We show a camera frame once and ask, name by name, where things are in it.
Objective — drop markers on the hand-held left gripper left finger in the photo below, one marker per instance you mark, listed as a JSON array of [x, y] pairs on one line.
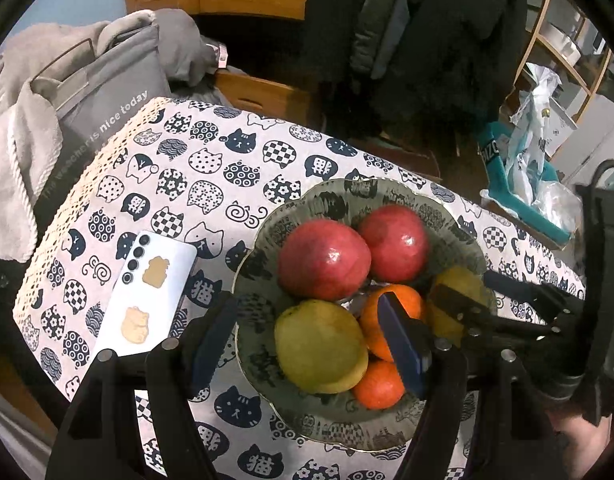
[[212, 345]]

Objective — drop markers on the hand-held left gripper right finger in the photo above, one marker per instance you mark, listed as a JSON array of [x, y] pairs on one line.
[[402, 345]]

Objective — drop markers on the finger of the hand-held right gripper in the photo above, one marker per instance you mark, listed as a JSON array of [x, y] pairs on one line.
[[517, 287], [462, 307]]

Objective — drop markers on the small yellow pear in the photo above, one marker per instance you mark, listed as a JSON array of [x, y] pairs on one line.
[[459, 278]]

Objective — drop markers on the large orange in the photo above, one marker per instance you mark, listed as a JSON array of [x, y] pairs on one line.
[[372, 325]]

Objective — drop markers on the small tangerine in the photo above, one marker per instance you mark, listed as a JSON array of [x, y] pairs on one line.
[[379, 385]]

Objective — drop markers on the large yellow-green pear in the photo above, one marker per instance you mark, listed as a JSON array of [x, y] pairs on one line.
[[319, 345]]

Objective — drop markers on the red apple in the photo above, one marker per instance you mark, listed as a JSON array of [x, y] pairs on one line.
[[324, 260], [394, 242]]

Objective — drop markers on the green patterned glass bowl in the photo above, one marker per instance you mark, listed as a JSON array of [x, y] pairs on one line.
[[312, 420]]

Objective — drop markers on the person's right forearm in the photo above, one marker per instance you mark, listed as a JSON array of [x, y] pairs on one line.
[[582, 440]]

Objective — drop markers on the white smartphone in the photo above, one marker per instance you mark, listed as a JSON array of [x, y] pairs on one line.
[[147, 300]]

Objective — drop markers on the clear plastic bag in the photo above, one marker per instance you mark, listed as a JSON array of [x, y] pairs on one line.
[[557, 205]]

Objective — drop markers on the teal cardboard box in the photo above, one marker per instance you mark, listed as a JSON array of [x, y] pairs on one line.
[[497, 180]]

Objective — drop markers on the white printed plastic bag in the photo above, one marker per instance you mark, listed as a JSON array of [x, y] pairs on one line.
[[527, 135]]

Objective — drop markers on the brown cardboard box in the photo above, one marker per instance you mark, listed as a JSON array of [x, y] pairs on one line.
[[412, 160]]

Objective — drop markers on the white patterned storage box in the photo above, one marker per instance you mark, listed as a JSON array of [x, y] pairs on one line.
[[562, 127]]

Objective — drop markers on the cat print tablecloth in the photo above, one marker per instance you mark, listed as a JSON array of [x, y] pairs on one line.
[[187, 160]]

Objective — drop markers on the wooden shelf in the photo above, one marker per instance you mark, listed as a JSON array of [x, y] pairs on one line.
[[552, 47]]

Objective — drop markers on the black hanging coat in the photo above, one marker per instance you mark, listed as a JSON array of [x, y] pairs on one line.
[[462, 50], [332, 35]]

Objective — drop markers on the metal pot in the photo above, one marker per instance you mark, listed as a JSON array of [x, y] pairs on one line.
[[562, 40]]

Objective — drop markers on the wooden drawer box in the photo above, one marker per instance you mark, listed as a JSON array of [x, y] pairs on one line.
[[267, 95]]

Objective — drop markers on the grey tote bag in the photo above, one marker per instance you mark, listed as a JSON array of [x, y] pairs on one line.
[[97, 110]]

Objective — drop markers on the grey clothing pile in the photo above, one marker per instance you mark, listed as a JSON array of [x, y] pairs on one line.
[[12, 160]]

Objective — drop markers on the pink clothing label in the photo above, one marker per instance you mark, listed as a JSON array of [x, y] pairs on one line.
[[219, 57]]

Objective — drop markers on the dark green padded jacket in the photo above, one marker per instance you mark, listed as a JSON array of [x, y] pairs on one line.
[[382, 25]]

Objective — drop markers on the grey jacket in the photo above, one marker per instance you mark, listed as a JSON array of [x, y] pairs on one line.
[[182, 45]]

